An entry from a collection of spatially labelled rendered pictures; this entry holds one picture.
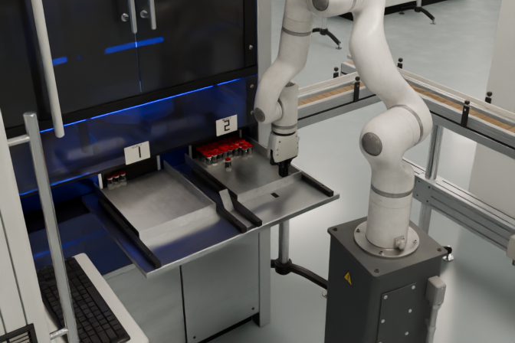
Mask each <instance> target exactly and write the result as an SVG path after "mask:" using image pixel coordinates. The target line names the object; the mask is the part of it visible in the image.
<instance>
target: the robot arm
mask: <svg viewBox="0 0 515 343"><path fill-rule="evenodd" d="M350 11H351V12H352V14H353V29H352V32H351V35H350V38H349V52H350V55H351V58H352V59H353V63H354V65H355V68H356V71H357V73H358V75H359V78H360V79H361V81H362V82H363V84H364V85H365V86H366V88H367V89H368V90H370V91H371V92H373V93H374V94H375V95H377V96H378V97H379V98H380V99H381V100H382V101H383V103H384V104H385V106H386V108H387V111H385V112H384V113H381V114H379V115H377V116H375V117H374V118H372V119H371V120H370V121H368V122H367V124H365V125H364V127H363V128H362V131H361V133H360V137H359V148H360V151H361V153H362V154H363V155H364V156H365V158H366V159H367V161H368V162H369V164H370V167H371V169H372V175H371V183H370V192H369V208H368V217H367V221H365V222H363V223H361V224H360V225H359V226H358V227H357V228H356V229H355V231H354V241H355V243H356V245H357V247H358V248H359V249H361V250H362V251H363V252H365V253H367V254H369V255H371V256H374V257H377V258H381V259H387V260H397V259H401V258H405V257H407V256H411V255H412V254H413V253H414V252H415V251H416V250H417V249H418V245H419V238H418V235H417V233H416V232H415V231H414V230H413V229H412V228H410V226H409V220H410V213H411V207H412V195H413V190H414V183H415V173H414V170H413V168H412V166H410V164H409V163H407V162H406V161H404V160H402V157H403V155H404V153H405V152H406V151H407V150H409V149H410V148H412V147H414V146H416V145H417V144H419V143H420V142H422V141H424V140H425V139H426V138H427V137H428V135H429V134H430V132H431V128H432V117H431V114H430V111H429V109H428V107H427V106H426V104H425V103H424V101H423V100H422V98H421V97H420V96H419V95H418V94H417V93H416V92H415V91H414V90H413V89H412V88H411V87H410V85H409V84H408V83H407V82H406V81H405V80H404V78H403V77H402V75H401V74H400V73H399V71H398V69H397V67H396V65H395V63H394V61H393V59H392V55H391V52H390V50H389V46H388V44H387V42H386V39H385V33H384V27H383V18H384V11H385V0H286V1H285V7H284V16H283V22H282V28H281V33H280V44H279V50H278V55H277V58H276V60H275V61H274V62H273V63H272V65H270V66H269V68H268V69H267V70H266V71H265V73H264V75H263V76H262V78H261V80H260V82H259V84H258V86H257V91H256V95H255V101H254V116H255V119H256V120H257V121H258V122H259V123H260V124H264V125H267V124H270V123H271V129H272V130H273V131H271V132H270V135H269V139H268V146H267V157H268V158H270V159H271V160H270V164H271V165H278V166H279V176H281V177H282V178H283V177H286V176H288V167H289V166H290V163H291V161H292V160H293V159H294V158H296V157H297V155H298V152H299V139H298V133H297V109H298V84H297V82H295V81H293V80H291V79H293V78H294V77H295V76H296V75H297V74H298V73H299V72H301V71H302V69H303V68H304V67H305V64H306V62H307V55H308V50H309V46H310V39H311V35H312V31H313V23H314V18H315V15H316V16H318V17H333V16H337V15H342V14H345V13H347V12H350Z"/></svg>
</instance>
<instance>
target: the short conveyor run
mask: <svg viewBox="0 0 515 343"><path fill-rule="evenodd" d="M338 70H339V68H338V67H334V71H335V73H333V79H331V80H326V81H323V82H320V83H315V84H313V85H309V86H307V87H302V88H300V89H298V109H297V129H300V128H303V127H305V126H309V125H312V124H314V123H318V122H321V121H324V120H326V119H330V118H333V117H335V116H339V115H342V114H344V113H348V112H351V111H353V110H356V109H360V108H363V107H365V106H369V105H372V104H374V103H378V102H381V101H382V100H381V99H380V98H379V97H378V96H377V95H375V94H374V93H373V92H371V91H370V90H368V89H367V88H366V86H365V85H364V84H363V82H362V81H361V79H360V78H359V75H358V73H357V72H354V73H350V74H347V75H344V76H341V77H340V76H339V72H337V71H338Z"/></svg>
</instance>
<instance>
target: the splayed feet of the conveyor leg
mask: <svg viewBox="0 0 515 343"><path fill-rule="evenodd" d="M271 268H275V272H276V273H278V274H281V275H287V274H289V273H290V272H292V273H296V274H297V275H300V276H302V277H304V278H306V279H308V280H310V281H311V282H313V283H315V284H317V285H318V286H320V287H322V288H324V290H323V291H322V296H323V297H324V298H327V284H328V280H326V279H324V278H323V277H321V276H319V275H317V274H315V273H314V272H312V271H310V270H308V269H306V268H304V267H302V266H299V265H297V264H294V263H292V260H291V259H290V258H289V262H288V263H287V264H280V263H278V258H277V259H275V260H272V259H271Z"/></svg>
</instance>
